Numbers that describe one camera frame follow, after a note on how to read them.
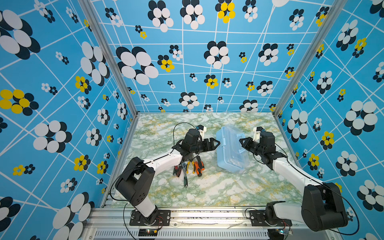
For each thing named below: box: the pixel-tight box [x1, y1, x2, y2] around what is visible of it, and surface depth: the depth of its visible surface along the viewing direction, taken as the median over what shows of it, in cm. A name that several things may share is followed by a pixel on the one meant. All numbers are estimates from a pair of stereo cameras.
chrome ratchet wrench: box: [181, 162, 188, 188], surface depth 88 cm
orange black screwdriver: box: [194, 155, 205, 177], surface depth 91 cm
